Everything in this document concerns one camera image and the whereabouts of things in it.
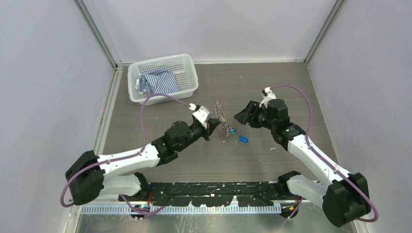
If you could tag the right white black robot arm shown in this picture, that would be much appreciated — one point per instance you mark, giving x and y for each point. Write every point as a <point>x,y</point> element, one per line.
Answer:
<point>343,196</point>

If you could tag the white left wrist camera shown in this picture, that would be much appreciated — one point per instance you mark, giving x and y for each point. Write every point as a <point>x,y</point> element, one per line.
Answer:
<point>201,114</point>

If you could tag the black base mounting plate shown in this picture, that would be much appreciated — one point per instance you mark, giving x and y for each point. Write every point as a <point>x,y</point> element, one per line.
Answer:
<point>212,194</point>

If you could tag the white plastic perforated basket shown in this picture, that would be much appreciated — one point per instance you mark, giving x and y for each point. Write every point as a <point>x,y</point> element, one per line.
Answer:
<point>181,65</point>

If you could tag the aluminium frame rail left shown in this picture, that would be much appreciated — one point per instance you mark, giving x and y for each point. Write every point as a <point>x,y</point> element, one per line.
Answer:
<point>107,111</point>

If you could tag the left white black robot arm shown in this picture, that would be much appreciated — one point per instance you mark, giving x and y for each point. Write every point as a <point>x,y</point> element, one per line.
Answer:
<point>92,176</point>

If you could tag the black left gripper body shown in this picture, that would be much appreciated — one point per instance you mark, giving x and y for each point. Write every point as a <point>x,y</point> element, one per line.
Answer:
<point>197,132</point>

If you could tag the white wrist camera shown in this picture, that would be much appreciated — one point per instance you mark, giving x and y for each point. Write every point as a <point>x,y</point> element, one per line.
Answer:
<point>267,95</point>
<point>201,114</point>

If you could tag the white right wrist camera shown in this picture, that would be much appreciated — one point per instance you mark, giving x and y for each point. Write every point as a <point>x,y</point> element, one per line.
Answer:
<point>267,95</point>

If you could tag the slotted cable duct strip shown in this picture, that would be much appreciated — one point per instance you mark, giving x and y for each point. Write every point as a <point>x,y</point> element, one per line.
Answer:
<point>122,209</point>

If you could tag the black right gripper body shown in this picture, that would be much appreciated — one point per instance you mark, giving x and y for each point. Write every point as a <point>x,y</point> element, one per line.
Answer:
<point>259,118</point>

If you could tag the blue white striped cloth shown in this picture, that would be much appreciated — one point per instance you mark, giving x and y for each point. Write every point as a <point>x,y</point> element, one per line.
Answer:
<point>159,81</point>

